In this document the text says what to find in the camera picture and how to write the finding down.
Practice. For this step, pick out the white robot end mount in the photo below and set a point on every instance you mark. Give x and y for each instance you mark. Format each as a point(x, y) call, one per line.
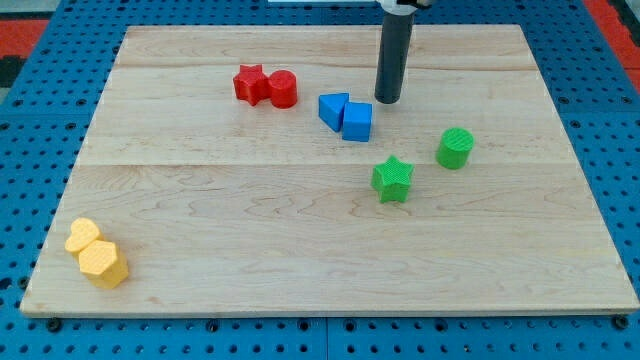
point(404, 7)

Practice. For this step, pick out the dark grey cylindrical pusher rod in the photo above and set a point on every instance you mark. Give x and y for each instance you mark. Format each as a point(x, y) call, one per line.
point(393, 52)

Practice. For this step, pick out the green star block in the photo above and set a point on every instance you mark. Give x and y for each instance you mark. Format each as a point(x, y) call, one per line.
point(392, 180)

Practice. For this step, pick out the red star block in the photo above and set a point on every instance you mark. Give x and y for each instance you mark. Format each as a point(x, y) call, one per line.
point(251, 84)

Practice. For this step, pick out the blue cube block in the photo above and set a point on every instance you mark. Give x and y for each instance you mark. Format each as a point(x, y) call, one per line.
point(357, 120)

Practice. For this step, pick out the blue triangle block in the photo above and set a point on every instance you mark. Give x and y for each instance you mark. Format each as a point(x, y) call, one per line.
point(331, 109)

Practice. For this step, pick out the green cylinder block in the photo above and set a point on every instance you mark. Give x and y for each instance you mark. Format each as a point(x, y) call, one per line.
point(455, 146)

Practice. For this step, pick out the red cylinder block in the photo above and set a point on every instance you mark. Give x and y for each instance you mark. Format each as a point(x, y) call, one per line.
point(283, 89)

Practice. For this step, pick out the wooden board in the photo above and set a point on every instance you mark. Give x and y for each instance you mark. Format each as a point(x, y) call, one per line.
point(224, 209)

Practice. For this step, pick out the yellow heart block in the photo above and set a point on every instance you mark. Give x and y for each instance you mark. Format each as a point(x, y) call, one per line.
point(83, 232)

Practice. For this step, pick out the yellow hexagon block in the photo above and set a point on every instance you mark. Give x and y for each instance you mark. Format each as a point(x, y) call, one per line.
point(104, 264)

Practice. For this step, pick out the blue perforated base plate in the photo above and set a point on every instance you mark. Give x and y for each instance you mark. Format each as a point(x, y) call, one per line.
point(45, 116)

